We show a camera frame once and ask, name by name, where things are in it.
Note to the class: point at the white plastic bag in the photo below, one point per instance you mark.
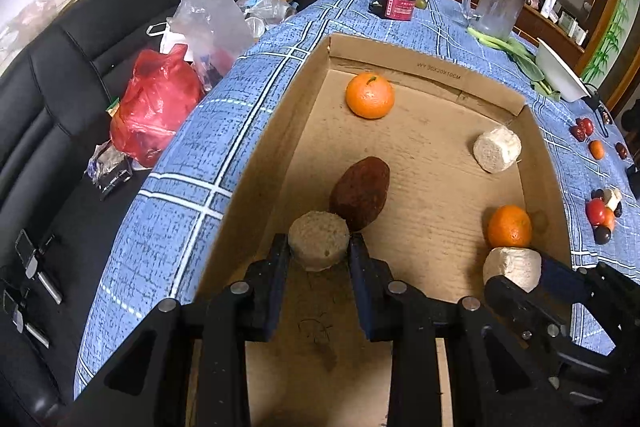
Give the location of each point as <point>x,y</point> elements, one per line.
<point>165,39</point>

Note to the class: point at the cardboard box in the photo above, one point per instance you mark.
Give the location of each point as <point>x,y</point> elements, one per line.
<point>425,187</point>

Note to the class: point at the dark wrinkled date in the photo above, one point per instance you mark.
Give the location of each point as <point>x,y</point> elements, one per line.
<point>618,209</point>
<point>597,193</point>

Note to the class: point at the white bowl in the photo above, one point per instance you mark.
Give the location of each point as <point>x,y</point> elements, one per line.
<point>560,72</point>

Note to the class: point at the dark purple date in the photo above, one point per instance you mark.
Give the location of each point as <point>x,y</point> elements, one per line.
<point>602,234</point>

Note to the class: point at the large brown date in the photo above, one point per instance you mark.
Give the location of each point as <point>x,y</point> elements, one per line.
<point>360,192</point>

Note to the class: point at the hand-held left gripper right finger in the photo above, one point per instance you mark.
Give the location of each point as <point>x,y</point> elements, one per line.
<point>367,292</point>

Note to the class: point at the red plastic bag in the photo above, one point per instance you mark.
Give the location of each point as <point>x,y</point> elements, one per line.
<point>155,107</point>

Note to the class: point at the large red tomato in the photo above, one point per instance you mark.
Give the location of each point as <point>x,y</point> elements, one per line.
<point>596,211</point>

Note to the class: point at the clear plastic packet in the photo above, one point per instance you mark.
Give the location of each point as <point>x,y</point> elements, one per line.
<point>107,169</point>

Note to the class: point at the black power adapter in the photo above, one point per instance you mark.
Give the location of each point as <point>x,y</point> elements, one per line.
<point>594,99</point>

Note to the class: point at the clear plastic bag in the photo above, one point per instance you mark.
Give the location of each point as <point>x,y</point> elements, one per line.
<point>215,24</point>

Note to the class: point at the small red cherry tomato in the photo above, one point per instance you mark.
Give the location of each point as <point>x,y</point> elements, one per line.
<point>588,126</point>

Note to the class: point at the black leather sofa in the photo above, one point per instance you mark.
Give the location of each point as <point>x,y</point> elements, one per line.
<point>75,82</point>

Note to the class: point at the black leather pouch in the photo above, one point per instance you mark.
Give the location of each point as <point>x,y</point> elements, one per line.
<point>634,179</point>

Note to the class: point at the white corn cob chunk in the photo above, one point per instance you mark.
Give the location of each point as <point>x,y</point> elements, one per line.
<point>318,239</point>
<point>611,197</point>
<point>512,267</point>
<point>496,149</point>

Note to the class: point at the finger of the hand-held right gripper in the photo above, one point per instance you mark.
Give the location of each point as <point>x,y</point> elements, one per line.
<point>520,307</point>
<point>562,279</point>

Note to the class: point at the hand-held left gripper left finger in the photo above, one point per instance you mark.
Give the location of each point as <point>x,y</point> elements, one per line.
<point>277,287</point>

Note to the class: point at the small orange mandarin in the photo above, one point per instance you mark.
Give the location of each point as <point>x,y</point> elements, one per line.
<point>596,149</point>

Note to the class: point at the green leafy vegetables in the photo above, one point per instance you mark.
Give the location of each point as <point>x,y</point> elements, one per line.
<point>520,54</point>

